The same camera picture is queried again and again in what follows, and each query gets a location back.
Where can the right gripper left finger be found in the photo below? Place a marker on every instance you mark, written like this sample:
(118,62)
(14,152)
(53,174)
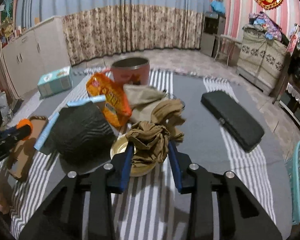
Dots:
(120,174)

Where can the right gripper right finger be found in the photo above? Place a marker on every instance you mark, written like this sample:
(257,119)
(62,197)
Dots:
(184,178)

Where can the brown stockings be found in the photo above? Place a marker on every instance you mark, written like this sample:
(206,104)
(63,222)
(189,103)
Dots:
(166,116)

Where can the orange snack wrapper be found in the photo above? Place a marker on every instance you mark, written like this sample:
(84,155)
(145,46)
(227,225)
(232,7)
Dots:
(117,110)

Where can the orange peel piece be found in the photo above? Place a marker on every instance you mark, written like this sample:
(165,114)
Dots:
(25,128)

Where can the brown wooden tray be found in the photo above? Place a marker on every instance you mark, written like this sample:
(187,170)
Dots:
(20,159)

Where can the gold round tin lid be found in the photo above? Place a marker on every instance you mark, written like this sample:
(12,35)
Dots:
(150,150)

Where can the black textured pouch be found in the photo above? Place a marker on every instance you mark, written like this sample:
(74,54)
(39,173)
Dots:
(84,137)

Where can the light blue tissue box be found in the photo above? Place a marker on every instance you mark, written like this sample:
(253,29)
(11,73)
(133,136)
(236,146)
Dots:
(55,82)

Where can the black zip case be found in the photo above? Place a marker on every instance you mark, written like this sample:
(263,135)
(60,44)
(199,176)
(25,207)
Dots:
(246,130)

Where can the light blue small box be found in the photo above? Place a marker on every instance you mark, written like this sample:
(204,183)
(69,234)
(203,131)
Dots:
(41,144)

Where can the beige cloth pouch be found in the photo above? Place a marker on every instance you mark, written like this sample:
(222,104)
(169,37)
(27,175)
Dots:
(142,100)

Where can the white cabinet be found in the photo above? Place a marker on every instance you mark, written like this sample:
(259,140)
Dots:
(38,51)

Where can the pink metal mug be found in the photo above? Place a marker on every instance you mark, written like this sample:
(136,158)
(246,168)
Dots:
(130,70)

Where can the teal plastic laundry basket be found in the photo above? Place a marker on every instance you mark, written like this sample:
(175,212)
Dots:
(293,168)

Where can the low shelf with lace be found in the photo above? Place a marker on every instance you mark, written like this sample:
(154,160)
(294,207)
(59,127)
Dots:
(289,101)

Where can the cloth covered storage cabinet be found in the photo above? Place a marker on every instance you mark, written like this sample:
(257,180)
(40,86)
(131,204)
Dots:
(261,60)

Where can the small metal stool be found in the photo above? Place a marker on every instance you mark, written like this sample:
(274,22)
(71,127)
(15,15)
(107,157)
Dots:
(225,46)

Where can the blue floral curtain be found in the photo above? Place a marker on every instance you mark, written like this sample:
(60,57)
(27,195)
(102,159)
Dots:
(96,28)

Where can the black water dispenser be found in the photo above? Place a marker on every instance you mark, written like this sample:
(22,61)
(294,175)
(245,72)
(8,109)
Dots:
(213,26)

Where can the clothes rack with garments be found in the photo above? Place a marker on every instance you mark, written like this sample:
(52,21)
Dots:
(293,51)

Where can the pile of clothes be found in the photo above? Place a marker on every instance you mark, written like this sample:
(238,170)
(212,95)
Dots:
(263,23)

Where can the blue bag on dispenser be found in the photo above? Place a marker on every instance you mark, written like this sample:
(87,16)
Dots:
(218,7)

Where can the left wall poster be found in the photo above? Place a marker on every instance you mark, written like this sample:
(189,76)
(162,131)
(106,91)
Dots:
(6,21)

